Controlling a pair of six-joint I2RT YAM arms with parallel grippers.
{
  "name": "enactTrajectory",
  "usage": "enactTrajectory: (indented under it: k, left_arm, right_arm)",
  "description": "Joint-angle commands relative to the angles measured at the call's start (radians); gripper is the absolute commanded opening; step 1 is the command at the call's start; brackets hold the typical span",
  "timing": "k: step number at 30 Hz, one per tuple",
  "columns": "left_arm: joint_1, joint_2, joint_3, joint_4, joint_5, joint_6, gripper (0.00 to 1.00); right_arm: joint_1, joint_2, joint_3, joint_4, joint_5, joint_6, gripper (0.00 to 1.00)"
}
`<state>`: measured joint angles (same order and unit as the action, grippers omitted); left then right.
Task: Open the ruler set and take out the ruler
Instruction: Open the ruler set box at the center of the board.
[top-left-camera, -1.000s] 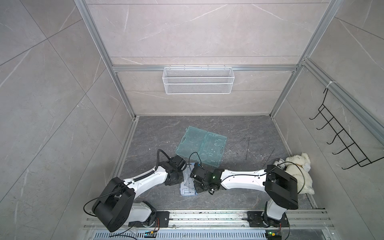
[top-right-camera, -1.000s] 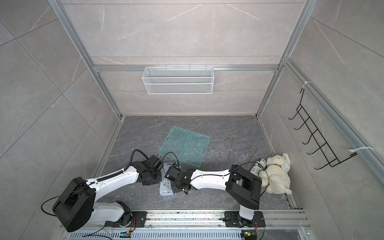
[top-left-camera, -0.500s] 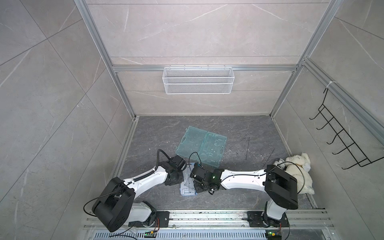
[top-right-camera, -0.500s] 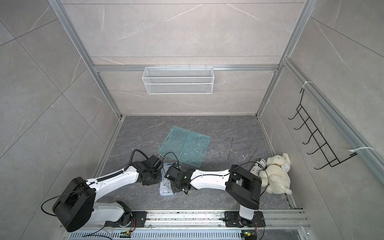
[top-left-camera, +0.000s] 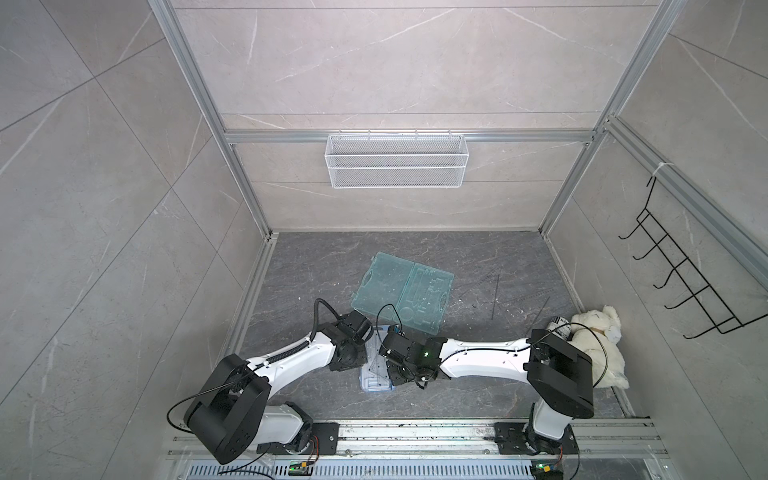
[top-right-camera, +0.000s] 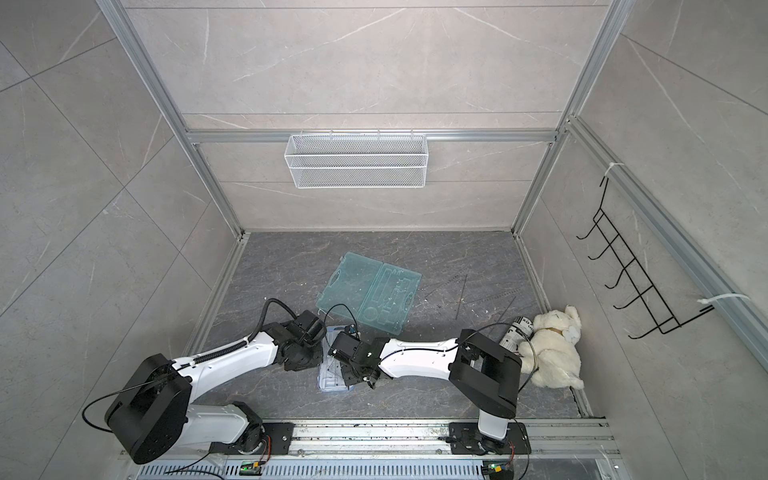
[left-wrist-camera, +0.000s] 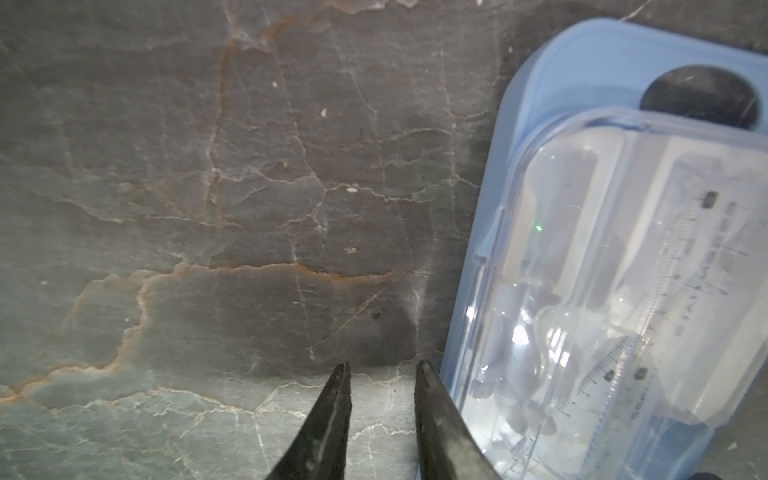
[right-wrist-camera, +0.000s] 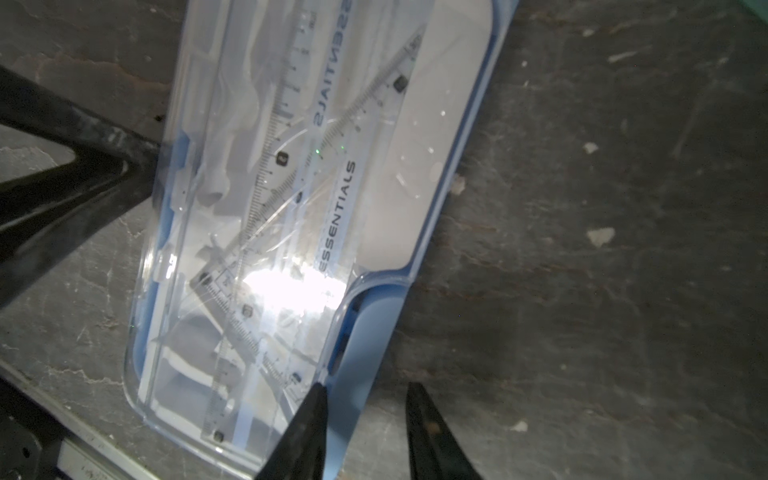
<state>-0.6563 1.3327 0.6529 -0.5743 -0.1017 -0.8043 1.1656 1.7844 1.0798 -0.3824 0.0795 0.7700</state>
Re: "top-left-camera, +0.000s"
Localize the blue transparent geometry set case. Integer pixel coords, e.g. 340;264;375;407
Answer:
360;333;394;393

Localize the aluminium mounting rail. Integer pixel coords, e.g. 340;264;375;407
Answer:
164;418;667;462

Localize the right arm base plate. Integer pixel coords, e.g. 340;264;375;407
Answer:
494;422;580;456

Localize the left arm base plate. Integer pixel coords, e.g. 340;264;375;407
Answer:
257;422;340;455

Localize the green transparent ruler set case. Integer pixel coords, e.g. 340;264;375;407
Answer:
351;252;455;335

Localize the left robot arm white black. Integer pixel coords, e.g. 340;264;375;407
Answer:
166;298;374;465

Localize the black wire hook rack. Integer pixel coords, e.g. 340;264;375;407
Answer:
618;176;767;340

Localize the white plush teddy bear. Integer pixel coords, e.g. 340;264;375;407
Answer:
569;305;629;389

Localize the newspaper print roll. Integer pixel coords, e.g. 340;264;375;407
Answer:
546;317;572;340

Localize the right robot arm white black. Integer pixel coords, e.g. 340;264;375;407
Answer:
378;317;609;455

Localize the white wire mesh basket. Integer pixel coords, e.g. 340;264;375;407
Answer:
324;133;469;189

